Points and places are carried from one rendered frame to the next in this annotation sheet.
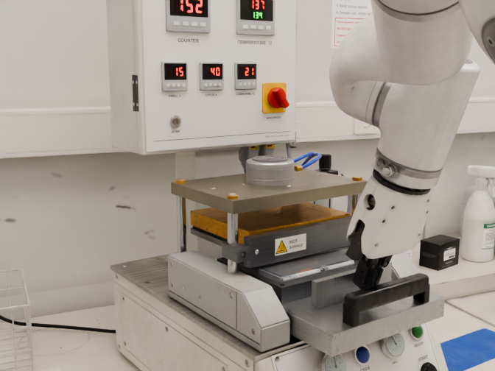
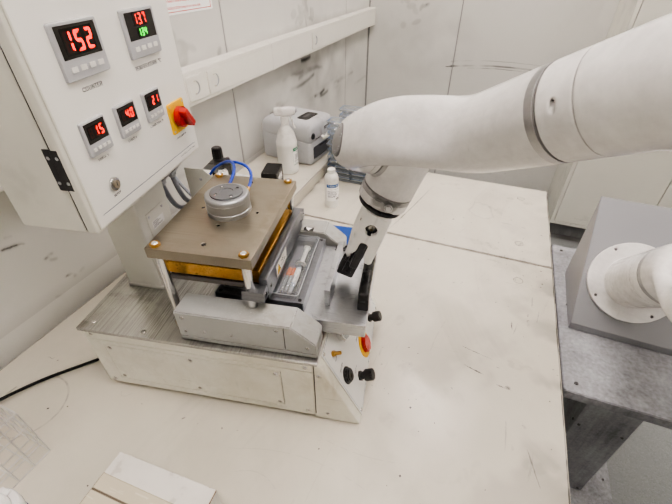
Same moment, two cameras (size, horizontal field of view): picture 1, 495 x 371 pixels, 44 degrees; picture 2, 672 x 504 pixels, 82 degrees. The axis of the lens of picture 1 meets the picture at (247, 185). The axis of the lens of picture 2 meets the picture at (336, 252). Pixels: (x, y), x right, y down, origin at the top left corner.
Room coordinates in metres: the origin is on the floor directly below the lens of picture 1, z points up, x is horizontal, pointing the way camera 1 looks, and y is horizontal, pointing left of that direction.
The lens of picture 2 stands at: (0.42, 0.25, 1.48)
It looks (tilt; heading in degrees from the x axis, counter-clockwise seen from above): 37 degrees down; 316
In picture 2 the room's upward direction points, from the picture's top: straight up
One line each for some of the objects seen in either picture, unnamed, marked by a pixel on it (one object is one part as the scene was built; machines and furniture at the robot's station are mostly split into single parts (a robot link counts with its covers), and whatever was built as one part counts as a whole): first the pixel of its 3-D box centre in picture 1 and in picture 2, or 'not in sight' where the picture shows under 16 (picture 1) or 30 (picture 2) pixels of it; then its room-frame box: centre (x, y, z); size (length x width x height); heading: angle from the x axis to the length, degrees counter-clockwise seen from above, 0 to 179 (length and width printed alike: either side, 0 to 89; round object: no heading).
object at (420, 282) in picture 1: (388, 297); (367, 275); (0.78, -0.19, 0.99); 0.15 x 0.02 x 0.04; 126
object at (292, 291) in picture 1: (298, 267); (275, 267); (0.93, -0.08, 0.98); 0.20 x 0.17 x 0.03; 126
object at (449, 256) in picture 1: (439, 252); (272, 176); (1.52, -0.49, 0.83); 0.09 x 0.06 x 0.07; 129
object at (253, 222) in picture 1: (273, 207); (235, 227); (0.99, -0.04, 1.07); 0.22 x 0.17 x 0.10; 126
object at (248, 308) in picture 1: (222, 295); (249, 324); (0.85, 0.04, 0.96); 0.25 x 0.05 x 0.07; 36
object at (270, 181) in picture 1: (267, 192); (220, 214); (1.03, -0.03, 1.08); 0.31 x 0.24 x 0.13; 126
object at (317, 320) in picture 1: (318, 283); (299, 275); (0.89, -0.11, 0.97); 0.30 x 0.22 x 0.08; 36
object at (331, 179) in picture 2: not in sight; (331, 187); (1.31, -0.60, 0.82); 0.05 x 0.05 x 0.14
